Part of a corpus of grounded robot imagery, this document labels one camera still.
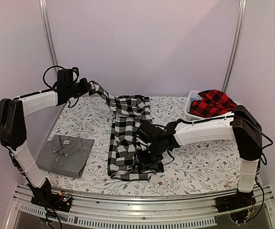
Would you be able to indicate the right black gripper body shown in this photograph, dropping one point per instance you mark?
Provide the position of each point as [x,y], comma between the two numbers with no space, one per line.
[154,155]

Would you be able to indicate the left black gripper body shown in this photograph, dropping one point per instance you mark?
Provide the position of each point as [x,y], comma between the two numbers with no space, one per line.
[76,92]

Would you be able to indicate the black white plaid shirt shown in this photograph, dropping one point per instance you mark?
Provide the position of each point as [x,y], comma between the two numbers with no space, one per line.
[128,113]

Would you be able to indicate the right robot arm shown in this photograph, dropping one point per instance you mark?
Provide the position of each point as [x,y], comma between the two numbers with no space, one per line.
[238,125]

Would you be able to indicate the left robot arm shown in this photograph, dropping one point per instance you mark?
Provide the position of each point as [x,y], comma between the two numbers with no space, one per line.
[13,131]

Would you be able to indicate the floral white tablecloth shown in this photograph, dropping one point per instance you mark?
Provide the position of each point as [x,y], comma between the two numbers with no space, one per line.
[197,168]

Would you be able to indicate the folded grey button shirt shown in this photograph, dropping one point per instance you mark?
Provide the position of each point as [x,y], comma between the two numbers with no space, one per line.
[65,155]

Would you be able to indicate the blue garment in basket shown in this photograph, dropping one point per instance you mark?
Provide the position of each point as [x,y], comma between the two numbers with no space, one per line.
[197,98]

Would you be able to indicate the white plastic laundry basket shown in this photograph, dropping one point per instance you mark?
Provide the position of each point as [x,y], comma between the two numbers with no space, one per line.
[194,117]

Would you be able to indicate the red black plaid shirt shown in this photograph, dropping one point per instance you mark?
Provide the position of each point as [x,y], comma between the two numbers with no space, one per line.
[211,103]

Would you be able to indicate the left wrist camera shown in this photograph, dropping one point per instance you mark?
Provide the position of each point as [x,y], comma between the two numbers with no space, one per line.
[66,76]

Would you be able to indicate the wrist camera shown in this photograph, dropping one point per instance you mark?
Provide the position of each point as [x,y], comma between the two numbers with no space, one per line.
[148,133]
[66,76]

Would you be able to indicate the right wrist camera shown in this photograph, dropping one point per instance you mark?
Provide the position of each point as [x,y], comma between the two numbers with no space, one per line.
[148,133]

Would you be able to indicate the front aluminium rail frame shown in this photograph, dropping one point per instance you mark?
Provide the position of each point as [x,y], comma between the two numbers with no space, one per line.
[99,211]

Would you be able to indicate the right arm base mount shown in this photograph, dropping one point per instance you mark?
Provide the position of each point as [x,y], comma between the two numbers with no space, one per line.
[234,201]

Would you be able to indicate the left aluminium frame post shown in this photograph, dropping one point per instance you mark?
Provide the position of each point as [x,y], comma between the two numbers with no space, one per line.
[47,31]

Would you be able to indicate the aluminium frame post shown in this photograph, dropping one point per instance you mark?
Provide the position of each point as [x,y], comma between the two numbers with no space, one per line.
[47,31]
[235,45]

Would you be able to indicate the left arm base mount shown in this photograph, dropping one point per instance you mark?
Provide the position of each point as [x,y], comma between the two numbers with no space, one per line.
[43,196]

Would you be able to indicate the right aluminium frame post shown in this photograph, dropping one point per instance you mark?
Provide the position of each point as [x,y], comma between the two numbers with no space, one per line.
[235,45]

